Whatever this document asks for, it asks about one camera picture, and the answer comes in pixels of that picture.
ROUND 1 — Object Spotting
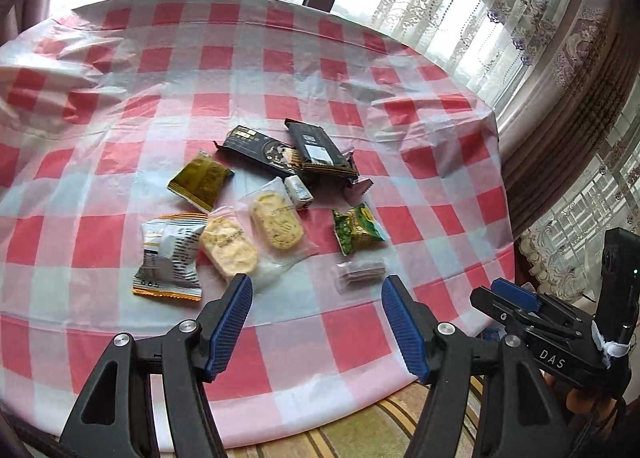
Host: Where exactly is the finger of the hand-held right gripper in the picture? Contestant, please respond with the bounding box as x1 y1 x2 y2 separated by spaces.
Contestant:
470 287 547 339
491 278 591 336

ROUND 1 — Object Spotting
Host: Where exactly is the white lace curtain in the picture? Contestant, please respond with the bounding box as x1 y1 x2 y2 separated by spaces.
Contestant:
370 0 640 301

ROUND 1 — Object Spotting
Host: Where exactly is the green pea snack packet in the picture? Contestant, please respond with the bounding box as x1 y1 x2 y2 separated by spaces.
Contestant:
332 203 390 257

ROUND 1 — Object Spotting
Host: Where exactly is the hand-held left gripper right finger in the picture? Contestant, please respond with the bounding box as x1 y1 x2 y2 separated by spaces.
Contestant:
381 275 573 458

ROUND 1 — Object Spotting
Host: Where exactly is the brown patterned curtain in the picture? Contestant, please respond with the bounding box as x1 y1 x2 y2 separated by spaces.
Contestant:
500 0 640 241

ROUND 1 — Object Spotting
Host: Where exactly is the small clear brown snack packet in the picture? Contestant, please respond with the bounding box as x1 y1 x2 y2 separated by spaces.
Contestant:
335 259 388 293

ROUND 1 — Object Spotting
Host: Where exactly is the black packet with white label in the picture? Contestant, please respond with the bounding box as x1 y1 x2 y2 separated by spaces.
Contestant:
284 118 360 181

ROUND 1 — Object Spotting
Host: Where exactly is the person's right hand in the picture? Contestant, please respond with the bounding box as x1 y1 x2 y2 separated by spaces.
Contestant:
544 372 619 420

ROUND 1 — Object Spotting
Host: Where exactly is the clear cookie packet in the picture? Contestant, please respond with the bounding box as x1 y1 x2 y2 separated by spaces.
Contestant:
237 177 321 269
199 206 281 289

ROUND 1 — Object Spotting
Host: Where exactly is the black cable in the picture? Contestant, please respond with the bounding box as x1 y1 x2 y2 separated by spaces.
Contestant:
589 390 628 458

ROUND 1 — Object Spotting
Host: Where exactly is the red white checked tablecloth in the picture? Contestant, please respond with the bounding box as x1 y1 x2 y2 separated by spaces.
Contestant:
0 0 516 445

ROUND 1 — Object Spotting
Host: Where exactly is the olive green snack packet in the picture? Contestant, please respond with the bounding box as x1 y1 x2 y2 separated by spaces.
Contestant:
167 150 235 213

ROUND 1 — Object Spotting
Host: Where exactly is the orange white snack packet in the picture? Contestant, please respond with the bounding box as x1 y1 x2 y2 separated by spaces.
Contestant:
131 213 208 306

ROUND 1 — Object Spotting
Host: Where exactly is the striped towel cushion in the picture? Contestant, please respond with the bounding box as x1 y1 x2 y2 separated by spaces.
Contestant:
250 377 501 458

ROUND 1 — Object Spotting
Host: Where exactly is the small white candy packet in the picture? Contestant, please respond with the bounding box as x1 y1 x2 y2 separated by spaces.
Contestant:
284 175 315 210

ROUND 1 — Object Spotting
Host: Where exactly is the small purple snack packet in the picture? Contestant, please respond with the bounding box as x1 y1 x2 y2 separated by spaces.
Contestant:
342 177 375 203

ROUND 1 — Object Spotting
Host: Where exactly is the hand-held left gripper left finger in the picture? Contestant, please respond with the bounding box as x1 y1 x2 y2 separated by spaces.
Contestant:
57 274 254 458

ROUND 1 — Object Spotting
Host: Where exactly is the black cracker packet with picture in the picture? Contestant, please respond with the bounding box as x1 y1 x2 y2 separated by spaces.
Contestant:
215 124 307 177

